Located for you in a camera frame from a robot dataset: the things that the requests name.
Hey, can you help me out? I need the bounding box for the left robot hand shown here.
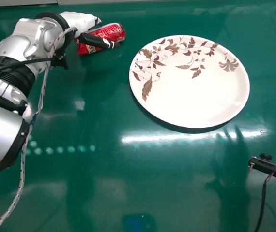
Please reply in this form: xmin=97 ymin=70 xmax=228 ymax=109
xmin=34 ymin=11 xmax=122 ymax=49

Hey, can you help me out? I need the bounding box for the red biscuit packet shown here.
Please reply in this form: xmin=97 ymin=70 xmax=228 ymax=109
xmin=76 ymin=22 xmax=126 ymax=56

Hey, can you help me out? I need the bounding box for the plate with brown leaf pattern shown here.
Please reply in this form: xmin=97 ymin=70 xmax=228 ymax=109
xmin=128 ymin=34 xmax=251 ymax=129

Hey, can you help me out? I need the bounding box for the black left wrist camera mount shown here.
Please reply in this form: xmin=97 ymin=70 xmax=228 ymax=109
xmin=48 ymin=31 xmax=70 ymax=71

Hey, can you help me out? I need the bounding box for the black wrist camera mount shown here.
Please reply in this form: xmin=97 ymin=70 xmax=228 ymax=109
xmin=48 ymin=31 xmax=70 ymax=71
xmin=247 ymin=153 xmax=276 ymax=184

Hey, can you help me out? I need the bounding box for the braided white red blue cable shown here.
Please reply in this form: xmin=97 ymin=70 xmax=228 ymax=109
xmin=0 ymin=27 xmax=78 ymax=232

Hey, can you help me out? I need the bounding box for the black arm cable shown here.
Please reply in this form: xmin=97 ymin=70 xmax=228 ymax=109
xmin=0 ymin=56 xmax=56 ymax=78

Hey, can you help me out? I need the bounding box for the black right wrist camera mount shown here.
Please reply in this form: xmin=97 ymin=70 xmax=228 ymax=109
xmin=247 ymin=153 xmax=276 ymax=184

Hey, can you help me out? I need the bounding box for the thin black camera cable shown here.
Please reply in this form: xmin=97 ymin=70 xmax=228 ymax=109
xmin=253 ymin=172 xmax=276 ymax=232

